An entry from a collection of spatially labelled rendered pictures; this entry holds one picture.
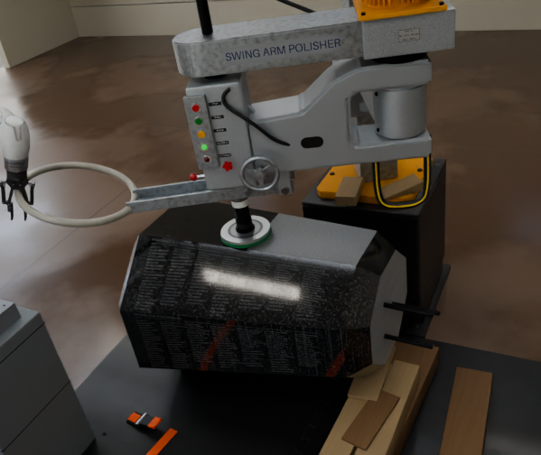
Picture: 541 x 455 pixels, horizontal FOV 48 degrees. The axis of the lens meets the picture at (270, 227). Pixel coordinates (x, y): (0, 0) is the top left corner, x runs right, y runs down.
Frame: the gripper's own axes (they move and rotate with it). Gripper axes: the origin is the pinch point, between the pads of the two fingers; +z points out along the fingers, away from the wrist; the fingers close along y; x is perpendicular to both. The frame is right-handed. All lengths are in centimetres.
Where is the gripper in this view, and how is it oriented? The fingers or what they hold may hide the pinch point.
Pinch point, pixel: (18, 211)
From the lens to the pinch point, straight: 267.8
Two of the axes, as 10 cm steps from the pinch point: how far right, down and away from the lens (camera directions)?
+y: 9.6, 0.3, 2.9
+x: -2.2, -5.6, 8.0
